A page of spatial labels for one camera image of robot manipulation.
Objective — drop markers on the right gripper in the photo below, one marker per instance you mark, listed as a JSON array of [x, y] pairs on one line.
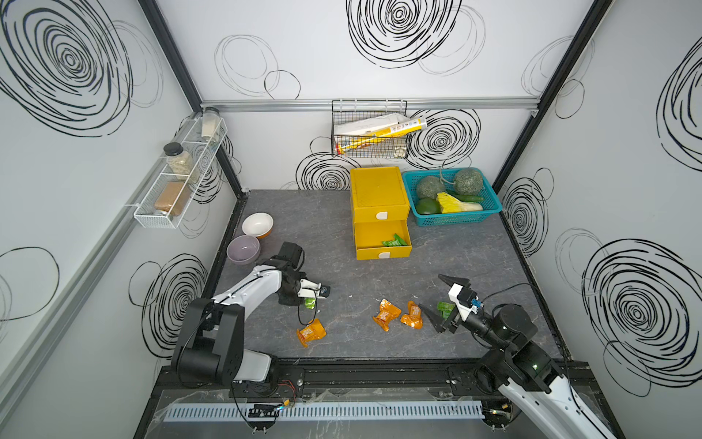
[[439, 323]]

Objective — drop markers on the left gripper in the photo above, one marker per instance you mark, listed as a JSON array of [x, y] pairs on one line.
[[292, 299]]

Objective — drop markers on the orange cookie pack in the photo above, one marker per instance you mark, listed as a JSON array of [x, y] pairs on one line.
[[386, 313], [413, 317], [312, 332]]

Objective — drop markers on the green cookie pack top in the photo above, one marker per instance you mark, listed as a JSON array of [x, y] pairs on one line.
[[397, 241]]

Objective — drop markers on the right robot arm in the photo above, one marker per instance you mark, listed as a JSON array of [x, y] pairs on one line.
[[516, 367]]

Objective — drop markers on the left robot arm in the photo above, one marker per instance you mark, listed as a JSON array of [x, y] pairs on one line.
[[210, 346]]

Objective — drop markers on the purple bowl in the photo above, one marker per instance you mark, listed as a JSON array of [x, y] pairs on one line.
[[244, 250]]

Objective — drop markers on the white orange bowl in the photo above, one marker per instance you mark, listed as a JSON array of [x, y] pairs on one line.
[[258, 225]]

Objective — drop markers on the green avocado toy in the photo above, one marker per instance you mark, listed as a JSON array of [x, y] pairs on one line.
[[428, 206]]

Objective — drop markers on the teal plastic basket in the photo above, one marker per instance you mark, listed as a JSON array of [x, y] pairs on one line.
[[491, 203]]

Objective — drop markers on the green cucumber toy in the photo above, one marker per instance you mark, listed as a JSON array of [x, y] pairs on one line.
[[466, 198]]

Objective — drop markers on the left netted melon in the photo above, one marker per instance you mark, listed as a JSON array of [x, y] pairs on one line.
[[429, 187]]

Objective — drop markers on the netted melon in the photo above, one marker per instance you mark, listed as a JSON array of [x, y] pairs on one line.
[[429, 187], [468, 181]]

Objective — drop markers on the right netted melon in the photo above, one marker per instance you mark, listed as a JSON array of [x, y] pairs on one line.
[[468, 181]]

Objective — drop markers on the brown block container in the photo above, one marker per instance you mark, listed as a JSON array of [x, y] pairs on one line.
[[173, 199]]

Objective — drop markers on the yellow white box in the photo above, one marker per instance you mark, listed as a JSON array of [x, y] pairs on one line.
[[381, 131]]

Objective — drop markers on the spice jar black lid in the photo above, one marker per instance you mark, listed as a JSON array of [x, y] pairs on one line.
[[180, 162]]

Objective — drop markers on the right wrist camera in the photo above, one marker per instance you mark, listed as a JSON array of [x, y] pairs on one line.
[[465, 299]]

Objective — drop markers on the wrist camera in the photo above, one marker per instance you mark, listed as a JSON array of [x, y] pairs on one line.
[[465, 299], [308, 289]]

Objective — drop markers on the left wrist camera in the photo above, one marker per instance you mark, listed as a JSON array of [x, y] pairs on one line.
[[308, 289]]

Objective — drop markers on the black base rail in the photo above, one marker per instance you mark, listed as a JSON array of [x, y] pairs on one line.
[[306, 378]]

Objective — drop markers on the white slotted cable duct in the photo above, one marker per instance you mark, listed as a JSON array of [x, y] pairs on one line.
[[326, 411]]

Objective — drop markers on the white wire wall shelf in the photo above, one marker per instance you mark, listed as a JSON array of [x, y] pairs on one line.
[[203, 191]]

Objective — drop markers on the black wire wall basket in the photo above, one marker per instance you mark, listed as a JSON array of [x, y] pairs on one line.
[[347, 111]]

